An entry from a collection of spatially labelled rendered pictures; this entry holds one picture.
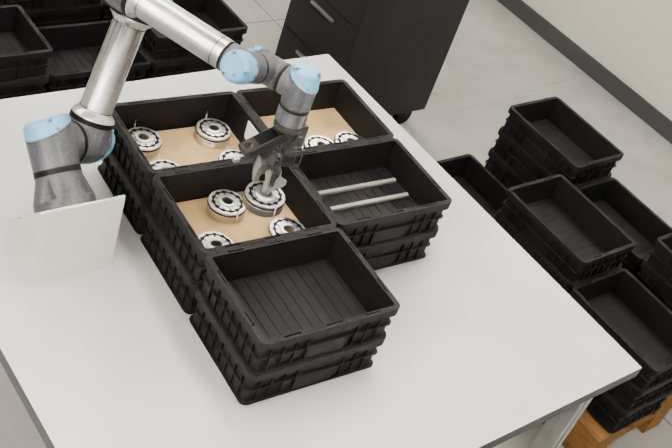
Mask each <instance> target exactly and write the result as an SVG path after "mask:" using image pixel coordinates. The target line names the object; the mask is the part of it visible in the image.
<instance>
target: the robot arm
mask: <svg viewBox="0 0 672 448"><path fill-rule="evenodd" d="M105 1H106V2H107V3H108V4H109V5H110V10H111V12H112V15H113V19H112V21H111V24H110V26H109V29H108V31H107V34H106V37H105V39H104V42H103V44H102V47H101V49H100V52H99V55H98V57H97V60H96V62H95V65H94V67H93V70H92V73H91V75H90V78H89V80H88V83H87V85H86V88H85V91H84V93H83V96H82V98H81V101H80V103H78V104H75V105H73V106H72V107H71V110H70V112H69V114H68V113H62V114H58V115H54V116H51V117H47V118H43V119H40V120H36V121H32V122H29V123H26V124H25V125H24V127H23V132H24V141H25V142H26V146H27V151H28V155H29V159H30V164H31V168H32V172H33V177H34V181H35V189H34V200H33V210H34V214H35V213H39V212H43V210H47V211H48V210H52V209H57V208H62V207H67V206H72V205H77V204H81V203H86V202H91V201H96V197H95V193H94V192H93V190H92V188H91V187H90V185H89V183H88V182H87V180H86V178H85V177H84V175H83V173H82V169H81V164H93V163H96V162H98V161H101V160H103V159H105V158H106V157H107V156H108V155H109V154H110V153H111V152H112V150H113V148H114V145H115V135H114V130H113V127H114V125H115V121H114V119H113V117H112V113H113V111H114V108H115V106H116V103H117V101H118V98H119V96H120V93H121V91H122V88H123V86H124V83H125V81H126V78H127V76H128V73H129V70H130V68H131V65H132V63H133V60H134V58H135V55H136V53H137V50H138V48H139V45H140V43H141V40H142V38H143V35H144V33H145V31H146V30H147V29H149V28H152V27H153V28H154V29H156V30H157V31H159V32H160V33H162V34H164V35H165V36H167V37H168V38H170V39H171V40H173V41H174V42H176V43H177V44H179V45H180V46H182V47H184V48H185V49H187V50H188V51H190V52H191V53H193V54H194V55H196V56H197V57H199V58H200V59H202V60H203V61H205V62H207V63H208V64H210V65H211V66H213V67H214V68H216V69H218V70H219V71H221V73H222V75H223V77H224V78H225V79H226V80H227V81H229V82H231V83H234V84H238V85H245V84H263V85H265V86H266V87H268V88H270V89H271V90H273V91H275V92H276V93H279V94H280V95H282V96H281V99H280V102H279V105H278V108H277V111H276V114H275V119H274V122H273V125H274V126H273V127H271V128H269V129H267V130H265V131H263V132H261V133H259V134H257V135H255V136H253V137H251V138H249V139H247V140H245V141H243V142H241V143H239V144H238V147H239V150H240V152H241V153H242V154H243V156H244V157H245V158H246V159H247V160H250V159H252V158H254V161H253V171H252V182H254V181H259V177H260V176H261V175H262V174H265V181H264V183H263V187H262V190H261V194H262V195H263V196H266V197H267V196H268V195H269V194H270V192H271V191H273V190H276V189H279V188H282V187H284V186H285V185H286V182H287V181H286V179H284V178H282V177H281V174H282V170H281V166H283V167H290V166H291V168H299V165H300V163H301V160H302V158H303V155H304V152H305V150H304V149H303V148H302V145H303V142H304V139H305V137H306V134H307V132H308V129H309V126H308V125H306V124H305V123H306V120H307V118H308V115H309V112H310V109H311V106H312V104H313V101H314V98H315V96H316V93H317V92H318V90H319V84H320V81H321V78H322V74H321V71H320V70H319V69H318V68H317V67H316V66H315V65H313V64H309V63H307V62H304V61H298V62H295V63H294V64H293V65H291V64H289V63H288V62H286V61H284V60H283V59H281V58H279V57H278V56H276V55H274V54H273V53H271V52H270V51H269V50H267V49H264V48H262V47H260V46H257V45H255V46H252V47H251V48H249V49H248V50H247V49H246V48H244V47H242V46H241V45H239V44H238V43H236V42H235V41H233V40H232V39H230V38H228V37H227V36H225V35H224V34H222V33H221V32H219V31H217V30H216V29H214V28H213V27H211V26H210V25H208V24H206V23H205V22H203V21H202V20H200V19H199V18H197V17H196V16H194V15H192V14H191V13H189V12H188V11H186V10H185V9H183V8H181V7H180V6H178V5H177V4H175V3H174V2H172V1H173V0H105ZM300 149H301V150H300ZM299 156H301V158H300V160H299V163H298V164H296V163H297V160H298V158H299Z"/></svg>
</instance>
